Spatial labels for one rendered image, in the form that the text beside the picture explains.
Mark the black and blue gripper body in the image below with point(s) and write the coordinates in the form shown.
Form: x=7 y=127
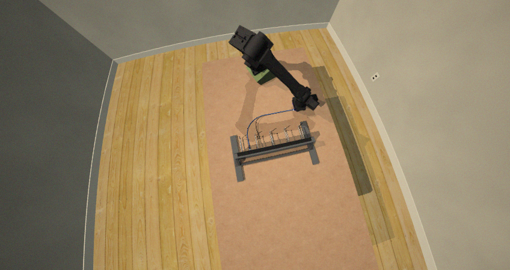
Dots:
x=297 y=105

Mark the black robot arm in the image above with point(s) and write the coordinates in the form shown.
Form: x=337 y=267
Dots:
x=256 y=50

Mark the grey patch panel rack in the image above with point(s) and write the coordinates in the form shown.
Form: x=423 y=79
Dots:
x=308 y=140

